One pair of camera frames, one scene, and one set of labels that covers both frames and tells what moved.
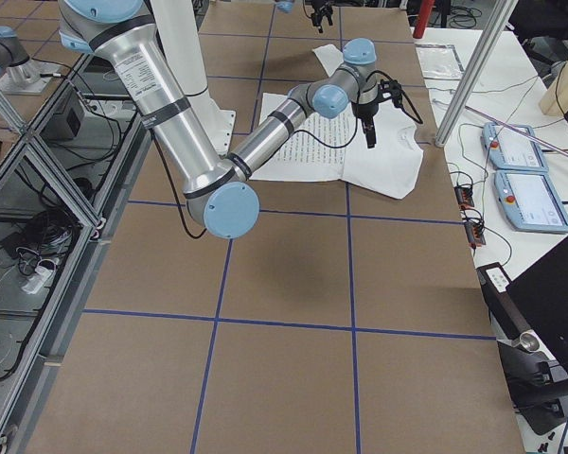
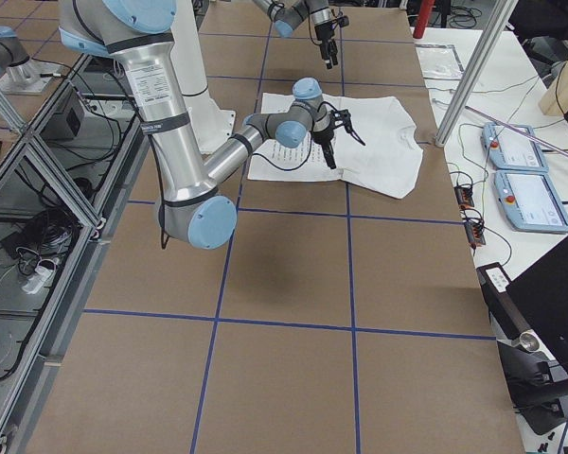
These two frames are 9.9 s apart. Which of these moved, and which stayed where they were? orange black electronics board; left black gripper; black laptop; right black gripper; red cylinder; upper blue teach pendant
Moved: right black gripper; left black gripper
Stayed: upper blue teach pendant; orange black electronics board; black laptop; red cylinder
